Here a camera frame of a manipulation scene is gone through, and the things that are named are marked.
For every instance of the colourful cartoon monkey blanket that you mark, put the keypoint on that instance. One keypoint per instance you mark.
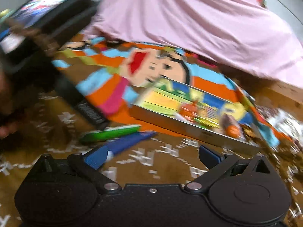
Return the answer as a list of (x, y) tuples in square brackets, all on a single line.
[(245, 184)]

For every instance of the white floral quilt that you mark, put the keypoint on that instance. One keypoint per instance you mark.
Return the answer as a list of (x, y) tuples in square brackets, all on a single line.
[(283, 122)]

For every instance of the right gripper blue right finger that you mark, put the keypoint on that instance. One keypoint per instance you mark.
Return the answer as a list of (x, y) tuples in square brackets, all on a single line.
[(209, 158)]

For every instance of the wooden bed frame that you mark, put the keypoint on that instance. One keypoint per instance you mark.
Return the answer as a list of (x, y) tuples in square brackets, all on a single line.
[(268, 93)]

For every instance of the yellow candy bar pack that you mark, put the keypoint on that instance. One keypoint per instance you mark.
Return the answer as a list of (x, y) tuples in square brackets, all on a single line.
[(208, 116)]

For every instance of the pink hanging sheet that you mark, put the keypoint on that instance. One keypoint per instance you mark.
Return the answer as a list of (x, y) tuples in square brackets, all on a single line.
[(237, 33)]

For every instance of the person's left hand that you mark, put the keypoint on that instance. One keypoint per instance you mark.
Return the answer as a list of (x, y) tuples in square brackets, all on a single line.
[(16, 110)]

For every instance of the blue toothpaste-like tube pack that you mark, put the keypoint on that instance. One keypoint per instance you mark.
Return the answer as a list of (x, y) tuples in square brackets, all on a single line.
[(123, 143)]

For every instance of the green stick snack pack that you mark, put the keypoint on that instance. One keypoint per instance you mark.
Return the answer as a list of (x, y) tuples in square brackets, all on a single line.
[(109, 133)]

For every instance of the clear pack with dark snack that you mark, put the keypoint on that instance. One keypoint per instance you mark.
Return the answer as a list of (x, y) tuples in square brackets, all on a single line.
[(227, 120)]

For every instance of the metal tray with dinosaur print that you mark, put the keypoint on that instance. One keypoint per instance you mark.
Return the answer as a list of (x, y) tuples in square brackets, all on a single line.
[(159, 104)]

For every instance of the phone on left gripper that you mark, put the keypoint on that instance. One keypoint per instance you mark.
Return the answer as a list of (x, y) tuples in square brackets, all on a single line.
[(47, 24)]

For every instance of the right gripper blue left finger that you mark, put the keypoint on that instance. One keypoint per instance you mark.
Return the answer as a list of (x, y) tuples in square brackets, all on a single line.
[(96, 157)]

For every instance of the orange-red chicken snack pack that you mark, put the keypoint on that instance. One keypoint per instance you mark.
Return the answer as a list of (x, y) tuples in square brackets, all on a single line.
[(189, 111)]

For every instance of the colourful wall poster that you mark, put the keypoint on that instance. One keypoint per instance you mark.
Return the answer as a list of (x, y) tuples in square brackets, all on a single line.
[(262, 3)]

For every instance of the orange mandarin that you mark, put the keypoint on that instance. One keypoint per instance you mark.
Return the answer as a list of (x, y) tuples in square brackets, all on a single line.
[(233, 131)]

